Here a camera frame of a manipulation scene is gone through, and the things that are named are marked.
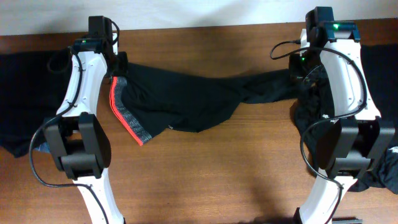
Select black leggings red waistband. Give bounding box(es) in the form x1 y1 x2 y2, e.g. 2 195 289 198
109 63 300 146

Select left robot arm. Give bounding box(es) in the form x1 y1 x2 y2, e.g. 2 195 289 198
40 16 127 223

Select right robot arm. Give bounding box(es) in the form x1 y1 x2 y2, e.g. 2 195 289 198
294 6 396 223

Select black clothes pile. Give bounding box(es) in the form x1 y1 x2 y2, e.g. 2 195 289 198
290 43 398 195

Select folded black clothes stack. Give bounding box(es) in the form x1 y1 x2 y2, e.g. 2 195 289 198
1 49 72 157

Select right black cable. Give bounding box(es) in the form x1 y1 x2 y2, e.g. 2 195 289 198
269 39 369 224

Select black cable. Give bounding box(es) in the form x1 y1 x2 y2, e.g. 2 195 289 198
269 39 369 224
29 18 121 224

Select left black cable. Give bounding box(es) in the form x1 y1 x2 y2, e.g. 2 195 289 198
29 18 121 224

